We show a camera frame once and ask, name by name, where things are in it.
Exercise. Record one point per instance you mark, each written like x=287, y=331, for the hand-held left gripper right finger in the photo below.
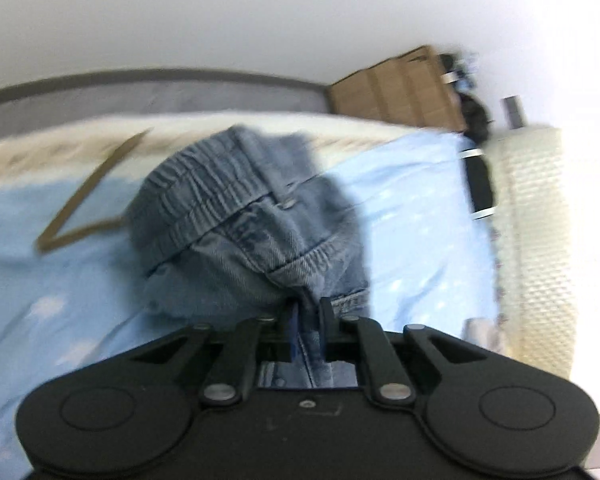
x=326, y=330

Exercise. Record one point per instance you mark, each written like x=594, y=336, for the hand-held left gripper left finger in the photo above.
x=289, y=332

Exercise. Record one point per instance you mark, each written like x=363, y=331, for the blue denim jeans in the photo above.
x=240, y=220

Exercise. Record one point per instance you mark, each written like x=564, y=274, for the light blue star bed sheet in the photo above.
x=420, y=220

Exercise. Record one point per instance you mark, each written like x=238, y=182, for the cream quilted headboard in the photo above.
x=535, y=240

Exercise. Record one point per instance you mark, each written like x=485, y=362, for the brown cardboard box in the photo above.
x=395, y=92

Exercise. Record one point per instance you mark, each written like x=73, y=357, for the brown v-shaped strip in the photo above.
x=67, y=210

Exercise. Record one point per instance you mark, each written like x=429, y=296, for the white textured mattress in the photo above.
x=60, y=152

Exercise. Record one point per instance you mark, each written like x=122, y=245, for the grey wall socket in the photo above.
x=513, y=111

